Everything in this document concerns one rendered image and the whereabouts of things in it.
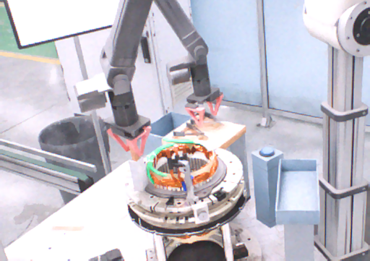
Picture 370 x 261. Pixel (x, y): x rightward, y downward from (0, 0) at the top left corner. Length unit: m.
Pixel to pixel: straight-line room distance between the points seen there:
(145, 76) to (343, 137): 2.40
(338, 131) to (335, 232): 0.36
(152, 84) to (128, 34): 2.65
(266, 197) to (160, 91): 2.22
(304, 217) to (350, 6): 0.52
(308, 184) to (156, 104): 2.45
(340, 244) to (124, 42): 0.99
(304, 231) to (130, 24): 0.71
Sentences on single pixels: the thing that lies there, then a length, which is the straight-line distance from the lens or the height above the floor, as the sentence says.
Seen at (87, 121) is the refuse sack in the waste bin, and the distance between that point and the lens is 3.23.
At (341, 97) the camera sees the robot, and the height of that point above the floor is 1.22.
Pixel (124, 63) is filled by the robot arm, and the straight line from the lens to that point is 1.13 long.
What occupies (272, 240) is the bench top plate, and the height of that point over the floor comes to 0.78.
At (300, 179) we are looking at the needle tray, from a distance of 1.47.
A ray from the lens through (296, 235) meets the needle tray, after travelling 1.43.
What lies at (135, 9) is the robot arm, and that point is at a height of 1.59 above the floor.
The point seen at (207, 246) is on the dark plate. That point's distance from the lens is 1.65.
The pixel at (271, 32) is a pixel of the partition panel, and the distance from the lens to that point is 3.76.
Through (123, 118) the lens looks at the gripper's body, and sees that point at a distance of 1.24.
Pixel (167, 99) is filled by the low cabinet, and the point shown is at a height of 0.36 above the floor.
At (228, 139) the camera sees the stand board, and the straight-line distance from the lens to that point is 1.62.
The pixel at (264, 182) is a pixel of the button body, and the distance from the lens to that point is 1.60.
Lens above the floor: 1.82
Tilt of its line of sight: 30 degrees down
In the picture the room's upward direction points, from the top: 6 degrees counter-clockwise
